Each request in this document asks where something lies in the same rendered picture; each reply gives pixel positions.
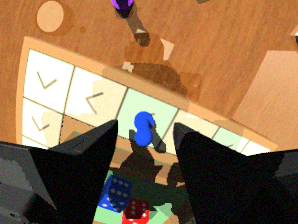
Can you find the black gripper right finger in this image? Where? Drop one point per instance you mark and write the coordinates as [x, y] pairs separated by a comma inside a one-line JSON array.
[[222, 182]]

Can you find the dark blue die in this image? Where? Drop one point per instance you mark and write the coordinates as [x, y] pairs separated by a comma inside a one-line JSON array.
[[115, 195]]

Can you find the white square game track with arrows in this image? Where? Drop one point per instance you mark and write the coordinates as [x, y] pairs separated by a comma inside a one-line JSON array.
[[54, 89]]

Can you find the blue pawn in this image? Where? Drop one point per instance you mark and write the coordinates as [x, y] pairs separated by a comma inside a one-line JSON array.
[[143, 122]]

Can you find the tan board border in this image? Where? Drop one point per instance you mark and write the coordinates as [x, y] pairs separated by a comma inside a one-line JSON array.
[[69, 124]]

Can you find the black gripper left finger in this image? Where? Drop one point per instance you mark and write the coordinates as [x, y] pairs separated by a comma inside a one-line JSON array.
[[69, 177]]

